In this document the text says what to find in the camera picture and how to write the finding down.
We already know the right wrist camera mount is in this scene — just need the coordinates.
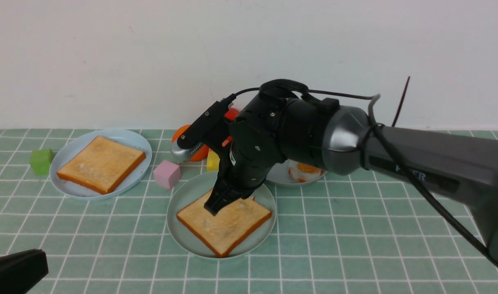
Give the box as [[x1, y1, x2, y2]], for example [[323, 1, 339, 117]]
[[172, 94, 236, 162]]

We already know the orange fruit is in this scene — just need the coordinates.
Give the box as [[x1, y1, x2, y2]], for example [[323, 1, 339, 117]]
[[172, 124, 209, 162]]

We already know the light blue plate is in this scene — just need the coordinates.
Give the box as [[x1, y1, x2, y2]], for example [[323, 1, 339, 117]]
[[49, 129, 152, 201]]

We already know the pink and yellow block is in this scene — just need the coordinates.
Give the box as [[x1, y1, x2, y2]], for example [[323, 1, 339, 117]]
[[206, 149, 220, 172]]

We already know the green cube block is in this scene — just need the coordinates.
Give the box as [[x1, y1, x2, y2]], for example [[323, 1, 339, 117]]
[[29, 148, 54, 176]]

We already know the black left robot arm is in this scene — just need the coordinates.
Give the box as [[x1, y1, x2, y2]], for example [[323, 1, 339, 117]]
[[0, 249, 49, 294]]

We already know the green plate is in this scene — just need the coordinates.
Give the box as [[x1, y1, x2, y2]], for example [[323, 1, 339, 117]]
[[166, 171, 277, 259]]

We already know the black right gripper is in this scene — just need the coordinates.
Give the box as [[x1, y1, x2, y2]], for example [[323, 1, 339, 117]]
[[203, 92, 297, 216]]

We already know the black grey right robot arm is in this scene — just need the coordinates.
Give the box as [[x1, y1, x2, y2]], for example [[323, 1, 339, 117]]
[[205, 89, 498, 261]]

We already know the toast slice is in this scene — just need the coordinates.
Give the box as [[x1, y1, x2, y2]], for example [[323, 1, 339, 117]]
[[176, 190, 272, 258], [56, 136, 147, 195]]

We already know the pink cube block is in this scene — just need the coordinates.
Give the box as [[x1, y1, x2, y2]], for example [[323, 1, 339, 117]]
[[152, 160, 181, 190]]

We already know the front fried egg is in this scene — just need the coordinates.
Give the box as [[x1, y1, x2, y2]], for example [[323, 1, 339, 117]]
[[288, 160, 324, 183]]

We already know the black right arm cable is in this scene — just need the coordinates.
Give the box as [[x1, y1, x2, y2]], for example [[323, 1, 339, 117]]
[[232, 76, 498, 278]]

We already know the grey plate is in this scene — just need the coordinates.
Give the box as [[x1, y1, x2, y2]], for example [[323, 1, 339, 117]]
[[266, 160, 326, 187]]

